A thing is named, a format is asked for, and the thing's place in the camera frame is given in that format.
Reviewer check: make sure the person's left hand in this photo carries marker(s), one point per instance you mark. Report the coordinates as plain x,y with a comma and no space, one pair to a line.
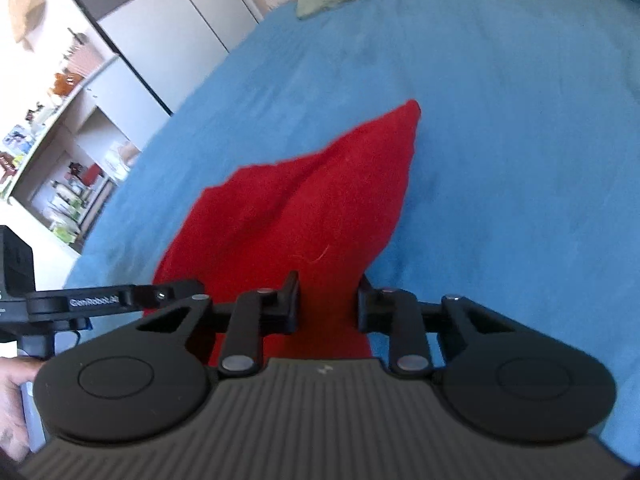
12,400

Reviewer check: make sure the green packet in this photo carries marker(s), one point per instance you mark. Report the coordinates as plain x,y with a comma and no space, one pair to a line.
66,231

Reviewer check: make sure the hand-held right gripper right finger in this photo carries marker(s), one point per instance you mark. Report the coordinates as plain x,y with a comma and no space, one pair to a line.
370,310

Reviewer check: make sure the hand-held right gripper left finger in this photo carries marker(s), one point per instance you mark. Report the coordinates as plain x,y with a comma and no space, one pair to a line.
285,310

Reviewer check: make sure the brown paper bag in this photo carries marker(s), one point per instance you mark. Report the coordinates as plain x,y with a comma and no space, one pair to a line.
25,5

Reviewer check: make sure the white shelf unit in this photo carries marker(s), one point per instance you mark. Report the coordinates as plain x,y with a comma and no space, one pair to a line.
75,125

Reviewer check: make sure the brown teddy bear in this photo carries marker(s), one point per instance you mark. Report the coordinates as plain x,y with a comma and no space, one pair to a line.
66,84

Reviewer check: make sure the red knit sweater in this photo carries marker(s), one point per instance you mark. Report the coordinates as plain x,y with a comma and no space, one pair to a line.
300,200

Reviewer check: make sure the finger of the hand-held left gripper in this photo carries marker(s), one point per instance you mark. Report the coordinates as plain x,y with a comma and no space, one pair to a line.
165,294

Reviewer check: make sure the blue picture frame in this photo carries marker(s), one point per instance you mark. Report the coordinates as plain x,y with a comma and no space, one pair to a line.
19,142

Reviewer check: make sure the white bag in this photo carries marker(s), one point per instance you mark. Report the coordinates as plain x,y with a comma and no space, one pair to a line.
124,155

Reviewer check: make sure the white and grey wardrobe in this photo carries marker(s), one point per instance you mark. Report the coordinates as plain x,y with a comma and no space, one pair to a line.
170,15

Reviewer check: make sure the bed with blue sheet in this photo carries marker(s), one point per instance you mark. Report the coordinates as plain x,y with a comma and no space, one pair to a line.
500,135

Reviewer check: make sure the red box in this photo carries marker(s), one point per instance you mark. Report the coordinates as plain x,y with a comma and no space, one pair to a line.
91,174

